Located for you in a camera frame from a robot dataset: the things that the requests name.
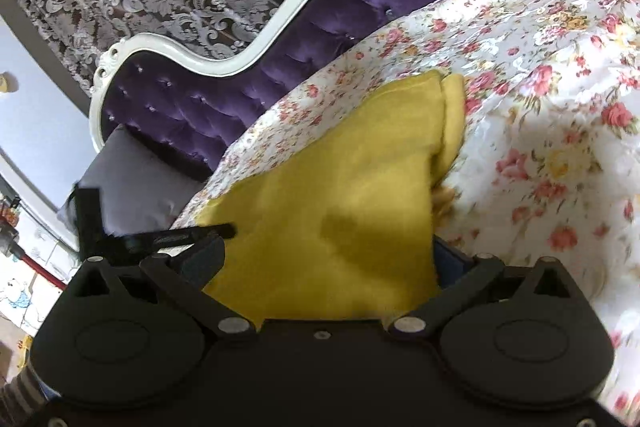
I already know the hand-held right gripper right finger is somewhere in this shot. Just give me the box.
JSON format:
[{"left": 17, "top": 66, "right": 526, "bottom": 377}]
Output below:
[{"left": 388, "top": 237, "right": 577, "bottom": 340}]

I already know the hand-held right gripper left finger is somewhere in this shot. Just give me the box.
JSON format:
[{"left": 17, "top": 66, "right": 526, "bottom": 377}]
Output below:
[{"left": 63, "top": 236, "right": 253, "bottom": 340}]

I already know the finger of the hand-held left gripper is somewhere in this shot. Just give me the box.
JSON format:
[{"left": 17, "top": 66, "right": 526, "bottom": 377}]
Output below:
[{"left": 102, "top": 223, "right": 237, "bottom": 254}]

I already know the mustard yellow sweater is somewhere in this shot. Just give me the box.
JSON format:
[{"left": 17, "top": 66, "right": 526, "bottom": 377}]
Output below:
[{"left": 192, "top": 69, "right": 467, "bottom": 326}]

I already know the person's striped sleeved forearm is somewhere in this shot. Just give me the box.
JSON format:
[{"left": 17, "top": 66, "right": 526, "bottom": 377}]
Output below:
[{"left": 0, "top": 363, "right": 48, "bottom": 427}]

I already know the grey pillow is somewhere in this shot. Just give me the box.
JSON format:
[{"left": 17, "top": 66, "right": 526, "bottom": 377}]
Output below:
[{"left": 57, "top": 127, "right": 211, "bottom": 253}]

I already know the white cabinet with cartoon stickers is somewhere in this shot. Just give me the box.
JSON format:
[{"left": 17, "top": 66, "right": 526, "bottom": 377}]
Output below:
[{"left": 0, "top": 187, "right": 68, "bottom": 358}]

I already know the floral bedspread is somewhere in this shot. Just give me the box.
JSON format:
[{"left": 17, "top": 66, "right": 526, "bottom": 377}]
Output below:
[{"left": 170, "top": 0, "right": 640, "bottom": 427}]

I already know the purple tufted white-framed sofa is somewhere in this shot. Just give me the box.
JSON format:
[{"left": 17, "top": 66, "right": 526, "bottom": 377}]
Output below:
[{"left": 89, "top": 0, "right": 568, "bottom": 186}]

